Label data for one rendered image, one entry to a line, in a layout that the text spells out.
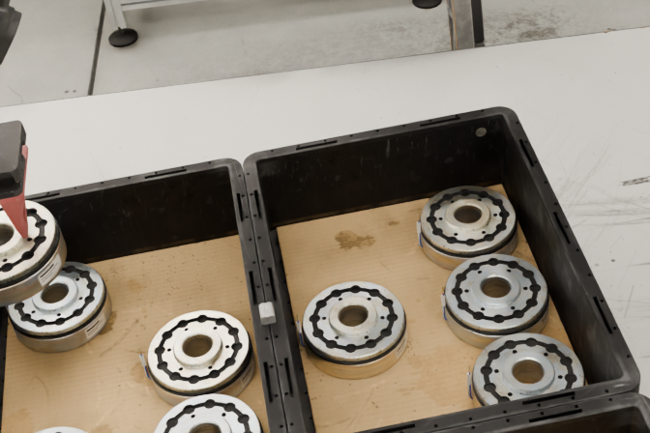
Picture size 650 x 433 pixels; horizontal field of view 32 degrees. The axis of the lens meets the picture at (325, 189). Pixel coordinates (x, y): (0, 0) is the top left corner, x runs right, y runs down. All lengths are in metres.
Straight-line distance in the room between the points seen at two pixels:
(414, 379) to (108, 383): 0.30
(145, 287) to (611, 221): 0.58
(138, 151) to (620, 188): 0.66
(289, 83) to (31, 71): 1.54
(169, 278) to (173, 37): 1.94
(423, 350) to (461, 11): 0.85
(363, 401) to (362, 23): 2.06
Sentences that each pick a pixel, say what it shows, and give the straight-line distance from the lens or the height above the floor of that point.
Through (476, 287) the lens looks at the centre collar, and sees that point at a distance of 1.15.
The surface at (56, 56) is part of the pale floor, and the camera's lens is 3.20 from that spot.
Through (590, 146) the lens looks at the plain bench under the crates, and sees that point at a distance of 1.57.
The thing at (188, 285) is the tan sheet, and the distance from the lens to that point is 1.25.
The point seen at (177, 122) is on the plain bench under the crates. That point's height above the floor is 0.70.
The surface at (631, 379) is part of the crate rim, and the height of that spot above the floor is 0.93.
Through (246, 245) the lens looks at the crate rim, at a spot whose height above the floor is 0.93.
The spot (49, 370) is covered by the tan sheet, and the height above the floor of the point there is 0.83.
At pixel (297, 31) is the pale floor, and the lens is 3.09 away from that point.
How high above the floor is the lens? 1.71
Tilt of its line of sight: 42 degrees down
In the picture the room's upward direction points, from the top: 8 degrees counter-clockwise
